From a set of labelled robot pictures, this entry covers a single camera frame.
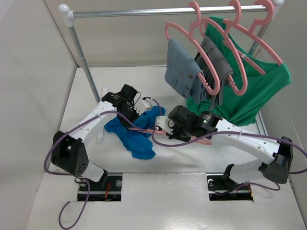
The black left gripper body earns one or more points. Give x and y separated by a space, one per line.
131 113

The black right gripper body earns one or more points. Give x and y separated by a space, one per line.
182 133

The blue t shirt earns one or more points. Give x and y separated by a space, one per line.
136 142

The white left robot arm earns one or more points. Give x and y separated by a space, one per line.
69 151

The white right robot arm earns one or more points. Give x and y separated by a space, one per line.
273 157

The green t shirt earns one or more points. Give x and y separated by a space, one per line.
264 81

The pink hanger with green shirt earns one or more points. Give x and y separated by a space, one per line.
258 26

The blue denim jeans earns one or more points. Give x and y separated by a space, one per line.
182 72

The grey trousers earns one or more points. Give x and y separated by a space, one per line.
222 68

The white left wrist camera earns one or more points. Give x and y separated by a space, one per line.
143 105

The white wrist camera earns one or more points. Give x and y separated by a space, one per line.
143 105
165 123

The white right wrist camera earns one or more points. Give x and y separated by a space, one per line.
165 123

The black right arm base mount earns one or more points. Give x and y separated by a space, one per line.
222 188

